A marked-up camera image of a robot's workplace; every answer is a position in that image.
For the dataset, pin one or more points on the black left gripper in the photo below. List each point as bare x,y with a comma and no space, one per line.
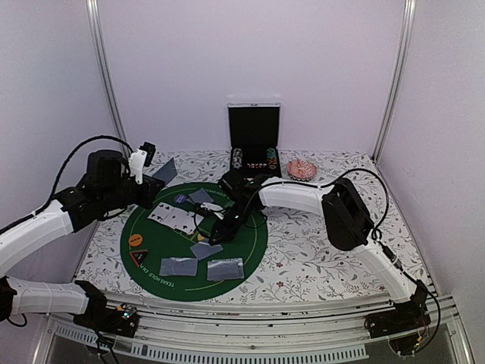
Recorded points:
151,189

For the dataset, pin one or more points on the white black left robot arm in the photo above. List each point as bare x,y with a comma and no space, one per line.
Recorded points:
110,185

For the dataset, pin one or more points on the face down community blue card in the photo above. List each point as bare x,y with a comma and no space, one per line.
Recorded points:
204,250

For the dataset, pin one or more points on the poker chip row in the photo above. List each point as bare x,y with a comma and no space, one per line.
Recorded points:
237,158
271,158

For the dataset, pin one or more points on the front aluminium rail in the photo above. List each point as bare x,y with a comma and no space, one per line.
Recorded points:
308,332

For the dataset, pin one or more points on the red blue patterned bowl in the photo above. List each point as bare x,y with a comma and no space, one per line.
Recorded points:
301,170

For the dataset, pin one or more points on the face up playing card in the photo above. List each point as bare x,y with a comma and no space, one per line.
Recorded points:
160,212

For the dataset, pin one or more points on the left poker chip row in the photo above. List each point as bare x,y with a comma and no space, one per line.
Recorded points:
237,158

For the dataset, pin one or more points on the triangular all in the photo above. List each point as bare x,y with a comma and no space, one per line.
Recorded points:
138,256

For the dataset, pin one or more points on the green round poker mat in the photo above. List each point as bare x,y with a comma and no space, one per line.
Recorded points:
164,242

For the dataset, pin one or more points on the right aluminium frame post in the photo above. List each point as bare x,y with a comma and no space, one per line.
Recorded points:
396,80

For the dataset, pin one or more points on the orange big blind button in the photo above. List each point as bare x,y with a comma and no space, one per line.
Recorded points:
135,240

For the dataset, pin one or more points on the aluminium poker chip case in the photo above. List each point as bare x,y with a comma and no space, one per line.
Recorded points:
254,127

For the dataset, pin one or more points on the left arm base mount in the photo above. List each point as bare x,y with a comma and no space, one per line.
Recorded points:
121,320

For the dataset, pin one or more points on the purple small blind button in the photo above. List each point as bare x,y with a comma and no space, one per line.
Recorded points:
180,198

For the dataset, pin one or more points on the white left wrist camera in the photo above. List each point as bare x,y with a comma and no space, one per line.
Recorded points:
140,158

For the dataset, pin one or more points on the face up two clubs card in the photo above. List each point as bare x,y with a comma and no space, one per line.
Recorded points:
192,221

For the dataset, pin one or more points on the left aluminium frame post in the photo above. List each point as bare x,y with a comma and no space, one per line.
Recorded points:
95,25

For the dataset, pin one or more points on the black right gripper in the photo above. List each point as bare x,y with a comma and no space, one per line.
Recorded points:
228,233

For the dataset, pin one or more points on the floral white tablecloth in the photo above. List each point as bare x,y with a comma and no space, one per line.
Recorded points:
299,264

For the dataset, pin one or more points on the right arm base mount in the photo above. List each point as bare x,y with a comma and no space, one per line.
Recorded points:
411,315

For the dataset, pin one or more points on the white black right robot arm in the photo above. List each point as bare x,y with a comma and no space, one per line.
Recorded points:
346,218

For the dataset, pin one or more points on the red dice row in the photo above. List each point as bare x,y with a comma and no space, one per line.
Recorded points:
256,165

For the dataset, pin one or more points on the right poker chip row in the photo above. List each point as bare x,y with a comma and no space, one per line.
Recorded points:
271,158

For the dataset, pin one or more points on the aluminium frame post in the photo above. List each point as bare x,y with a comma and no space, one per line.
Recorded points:
95,25
396,80

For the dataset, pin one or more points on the blue playing card deck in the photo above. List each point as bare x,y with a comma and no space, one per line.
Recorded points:
200,196

